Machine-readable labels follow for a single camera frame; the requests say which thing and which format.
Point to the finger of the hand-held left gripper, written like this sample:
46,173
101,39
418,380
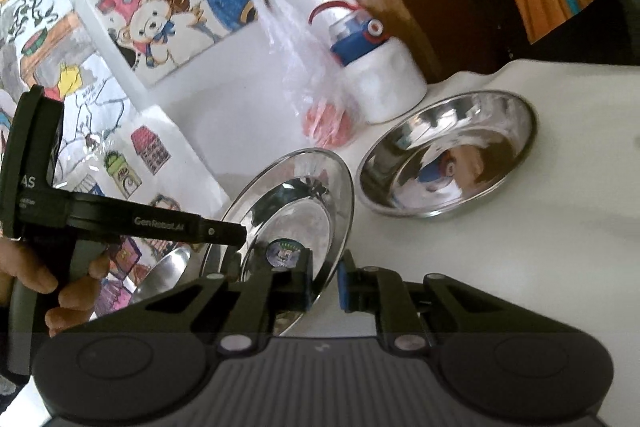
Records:
225,234

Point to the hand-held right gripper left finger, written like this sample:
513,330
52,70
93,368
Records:
300,288

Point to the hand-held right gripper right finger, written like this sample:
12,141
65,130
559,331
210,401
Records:
345,288

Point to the person's left hand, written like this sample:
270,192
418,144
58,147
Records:
75,297

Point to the small steel bowl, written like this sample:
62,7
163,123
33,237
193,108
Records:
165,272

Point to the coloured house drawing sheet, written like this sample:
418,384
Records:
150,152

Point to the coloured cartoon drawing sheet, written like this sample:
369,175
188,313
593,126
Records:
45,37

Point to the deep steel plate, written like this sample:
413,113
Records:
450,147

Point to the clear plastic bag pink contents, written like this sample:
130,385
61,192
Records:
310,72

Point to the white water bottle blue lid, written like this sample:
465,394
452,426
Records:
385,82

